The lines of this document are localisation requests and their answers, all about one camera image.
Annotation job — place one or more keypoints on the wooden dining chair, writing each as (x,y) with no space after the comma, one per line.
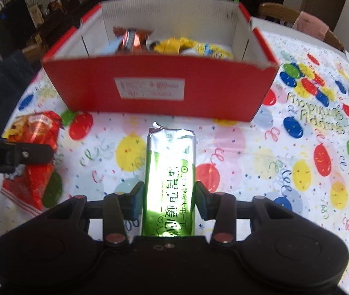
(285,13)

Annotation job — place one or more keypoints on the pink towel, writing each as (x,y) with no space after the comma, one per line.
(311,26)

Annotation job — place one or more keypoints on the balloon print tablecloth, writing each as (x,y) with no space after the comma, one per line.
(254,166)

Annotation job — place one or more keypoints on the green snack bar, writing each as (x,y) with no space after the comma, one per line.
(169,184)

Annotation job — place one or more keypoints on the red snack packet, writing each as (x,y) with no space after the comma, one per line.
(36,129)

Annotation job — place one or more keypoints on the black cabinet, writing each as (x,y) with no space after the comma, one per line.
(8,18)

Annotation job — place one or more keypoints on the yellow snack packet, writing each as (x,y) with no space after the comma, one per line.
(166,46)

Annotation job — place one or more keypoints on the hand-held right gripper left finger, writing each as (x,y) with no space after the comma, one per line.
(137,201)

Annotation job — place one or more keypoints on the yellow cartoon jelly packet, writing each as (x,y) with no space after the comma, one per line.
(211,50)

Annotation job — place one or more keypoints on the wooden chair with jeans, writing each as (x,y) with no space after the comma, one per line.
(34,51)

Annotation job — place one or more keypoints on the dark television stand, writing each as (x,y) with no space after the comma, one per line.
(63,9)

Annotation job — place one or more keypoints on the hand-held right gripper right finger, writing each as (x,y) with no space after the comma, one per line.
(202,201)

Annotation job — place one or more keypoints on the red cardboard box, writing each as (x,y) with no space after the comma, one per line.
(192,89)

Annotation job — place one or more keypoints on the copper foil snack packet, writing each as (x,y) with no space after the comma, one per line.
(133,38)

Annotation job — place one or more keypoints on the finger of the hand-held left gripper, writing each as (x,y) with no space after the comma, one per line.
(36,154)

